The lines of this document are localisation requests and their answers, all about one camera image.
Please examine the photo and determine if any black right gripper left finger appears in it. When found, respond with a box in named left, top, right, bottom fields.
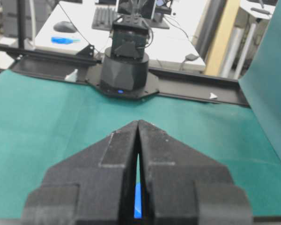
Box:
left=22, top=121, right=138, bottom=225

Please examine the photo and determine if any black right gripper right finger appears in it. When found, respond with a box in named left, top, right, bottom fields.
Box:
left=138, top=120, right=253, bottom=225

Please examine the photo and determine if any blue plastic gear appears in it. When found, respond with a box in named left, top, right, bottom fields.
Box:
left=134, top=182, right=142, bottom=219

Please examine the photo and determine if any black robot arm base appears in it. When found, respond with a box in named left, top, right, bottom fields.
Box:
left=100, top=14, right=149, bottom=91

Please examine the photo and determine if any green table mat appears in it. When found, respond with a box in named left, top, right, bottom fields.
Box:
left=0, top=70, right=281, bottom=218

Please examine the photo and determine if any green backdrop sheet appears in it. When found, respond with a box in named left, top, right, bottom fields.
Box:
left=239, top=0, right=281, bottom=161

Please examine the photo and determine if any blue plastic tool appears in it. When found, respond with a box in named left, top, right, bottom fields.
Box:
left=51, top=37, right=80, bottom=45

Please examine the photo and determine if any white office desk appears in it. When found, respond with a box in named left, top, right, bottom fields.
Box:
left=35, top=0, right=206, bottom=71

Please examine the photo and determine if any black computer mouse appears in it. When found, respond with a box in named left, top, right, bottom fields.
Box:
left=53, top=21, right=77, bottom=33

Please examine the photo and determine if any black monitor stand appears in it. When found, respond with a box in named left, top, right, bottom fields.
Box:
left=150, top=6, right=172, bottom=29

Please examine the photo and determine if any black keyboard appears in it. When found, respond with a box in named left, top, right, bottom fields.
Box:
left=92, top=7, right=119, bottom=31

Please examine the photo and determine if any black mounting rail plate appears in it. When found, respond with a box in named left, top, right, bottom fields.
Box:
left=11, top=56, right=249, bottom=107

